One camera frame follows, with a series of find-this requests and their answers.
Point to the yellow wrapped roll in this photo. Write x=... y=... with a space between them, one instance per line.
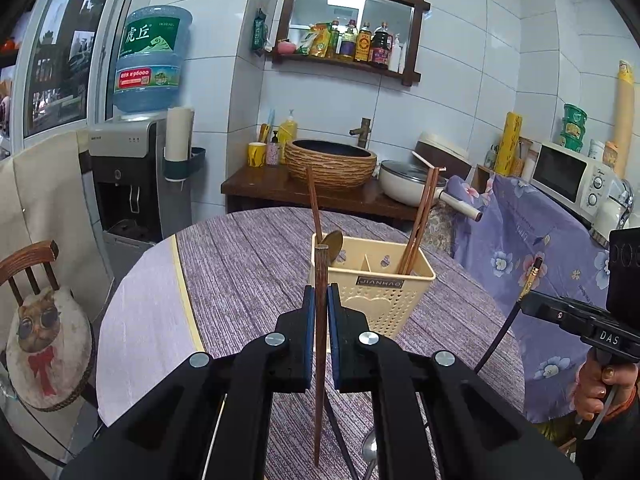
x=510 y=142

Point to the tall beige roll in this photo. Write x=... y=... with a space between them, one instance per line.
x=624 y=110

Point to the cream pan with lid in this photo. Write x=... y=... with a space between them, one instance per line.
x=405 y=185

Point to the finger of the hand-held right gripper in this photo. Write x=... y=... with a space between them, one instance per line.
x=550 y=307

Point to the woven brown sink basin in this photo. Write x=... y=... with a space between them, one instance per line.
x=330 y=170

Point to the green hanging packet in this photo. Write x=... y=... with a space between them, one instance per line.
x=259 y=32

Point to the yellow seasoning bag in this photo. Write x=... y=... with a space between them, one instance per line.
x=320 y=41

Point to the yellow cup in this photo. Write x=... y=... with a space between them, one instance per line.
x=256 y=156

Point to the person's right hand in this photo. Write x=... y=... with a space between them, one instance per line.
x=597 y=390

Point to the beige plastic utensil holder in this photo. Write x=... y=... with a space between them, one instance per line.
x=390 y=305

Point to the blue water jug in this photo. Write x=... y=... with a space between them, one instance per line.
x=150 y=60

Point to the bamboo style faucet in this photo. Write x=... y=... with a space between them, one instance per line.
x=361 y=132

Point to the glass cabinet door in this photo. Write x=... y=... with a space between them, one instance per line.
x=70 y=50

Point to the purple floral cloth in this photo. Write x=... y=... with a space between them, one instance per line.
x=525 y=240

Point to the grey water dispenser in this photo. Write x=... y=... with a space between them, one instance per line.
x=125 y=185

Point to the cat print seat cushion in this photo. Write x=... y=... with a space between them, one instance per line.
x=50 y=345

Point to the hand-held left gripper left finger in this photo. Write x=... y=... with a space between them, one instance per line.
x=309 y=310

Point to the brown and white rice cooker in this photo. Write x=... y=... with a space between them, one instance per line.
x=445 y=152

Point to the dark teal roll holder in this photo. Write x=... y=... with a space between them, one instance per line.
x=190 y=165

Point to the white squeeze bottle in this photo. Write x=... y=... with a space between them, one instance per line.
x=396 y=55

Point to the dark wooden counter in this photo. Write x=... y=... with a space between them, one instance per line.
x=260 y=190

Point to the stack of green cups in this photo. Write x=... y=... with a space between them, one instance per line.
x=574 y=127

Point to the dark soy sauce bottle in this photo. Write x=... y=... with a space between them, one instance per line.
x=380 y=47

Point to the yellow label sauce bottle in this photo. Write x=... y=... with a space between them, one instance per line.
x=363 y=45

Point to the purple label sauce bottle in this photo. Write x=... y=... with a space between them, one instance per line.
x=348 y=42

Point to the yellow dish soap bottle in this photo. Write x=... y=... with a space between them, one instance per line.
x=287 y=132

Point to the dark wooden framed wall shelf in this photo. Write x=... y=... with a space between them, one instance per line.
x=345 y=62

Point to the wooden chair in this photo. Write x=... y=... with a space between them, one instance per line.
x=27 y=260

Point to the pink pump bottle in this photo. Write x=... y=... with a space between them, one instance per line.
x=273 y=152

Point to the white microwave oven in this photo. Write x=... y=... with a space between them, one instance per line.
x=565 y=175

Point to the beige cloth cover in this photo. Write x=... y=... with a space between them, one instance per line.
x=45 y=185

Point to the green oil bottle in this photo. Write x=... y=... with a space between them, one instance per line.
x=334 y=40

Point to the person's right forearm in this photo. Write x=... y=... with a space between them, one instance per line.
x=615 y=450

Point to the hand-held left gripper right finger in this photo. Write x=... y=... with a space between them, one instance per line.
x=334 y=310

